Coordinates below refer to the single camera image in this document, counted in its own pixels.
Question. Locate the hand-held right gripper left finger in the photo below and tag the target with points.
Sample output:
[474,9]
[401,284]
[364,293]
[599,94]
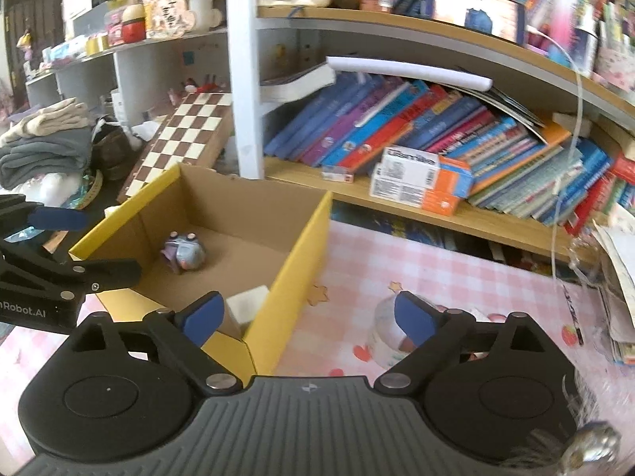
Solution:
[202,318]

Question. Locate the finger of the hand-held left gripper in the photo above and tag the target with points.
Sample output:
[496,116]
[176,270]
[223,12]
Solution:
[57,218]
[109,272]

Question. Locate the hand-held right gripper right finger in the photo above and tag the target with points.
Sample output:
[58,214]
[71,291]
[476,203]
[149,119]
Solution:
[414,320]

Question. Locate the clear tape roll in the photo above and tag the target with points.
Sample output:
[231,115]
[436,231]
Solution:
[383,339]

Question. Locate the yellow cardboard box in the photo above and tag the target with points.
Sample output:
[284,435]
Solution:
[297,277]

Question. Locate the white foam block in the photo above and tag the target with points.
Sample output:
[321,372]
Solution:
[246,306]

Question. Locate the pink checkered tablecloth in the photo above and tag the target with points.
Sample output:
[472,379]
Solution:
[446,270]

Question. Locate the folded grey cloth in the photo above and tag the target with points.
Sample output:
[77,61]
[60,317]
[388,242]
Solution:
[44,158]

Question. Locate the small purple grey toy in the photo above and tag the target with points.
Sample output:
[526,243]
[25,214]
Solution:
[185,253]

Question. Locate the dark brown bag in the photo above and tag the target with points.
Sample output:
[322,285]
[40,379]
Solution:
[116,151]

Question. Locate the folded beige cloth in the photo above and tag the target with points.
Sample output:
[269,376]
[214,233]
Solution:
[47,119]

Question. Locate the orange white carton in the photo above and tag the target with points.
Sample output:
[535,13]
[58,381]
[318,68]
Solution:
[421,168]
[397,193]

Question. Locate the brown white chessboard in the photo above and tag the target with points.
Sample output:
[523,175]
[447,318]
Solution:
[183,134]

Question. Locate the small flat card box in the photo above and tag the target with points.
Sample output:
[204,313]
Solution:
[338,173]

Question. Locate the white grey shelf unit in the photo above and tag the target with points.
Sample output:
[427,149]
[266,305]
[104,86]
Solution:
[134,67]

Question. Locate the row of leaning books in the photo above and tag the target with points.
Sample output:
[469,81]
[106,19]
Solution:
[446,129]

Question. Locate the red yellow doll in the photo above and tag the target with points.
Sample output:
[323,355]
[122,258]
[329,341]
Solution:
[134,25]

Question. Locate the stack of loose papers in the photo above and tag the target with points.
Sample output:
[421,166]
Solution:
[620,282]

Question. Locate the silver metal clasp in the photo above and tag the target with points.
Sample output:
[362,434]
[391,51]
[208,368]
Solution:
[593,444]

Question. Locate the bunny shaped card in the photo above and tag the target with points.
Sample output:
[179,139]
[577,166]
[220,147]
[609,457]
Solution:
[168,0]

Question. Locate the white rolled paper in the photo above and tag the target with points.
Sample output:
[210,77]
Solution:
[407,72]

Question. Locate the thick grey paperback book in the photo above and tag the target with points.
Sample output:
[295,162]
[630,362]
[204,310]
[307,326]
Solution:
[297,84]

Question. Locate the glossy picture book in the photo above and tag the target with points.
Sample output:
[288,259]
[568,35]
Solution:
[476,12]

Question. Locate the wooden bookshelf with white post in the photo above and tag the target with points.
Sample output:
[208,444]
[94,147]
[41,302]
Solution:
[247,109]

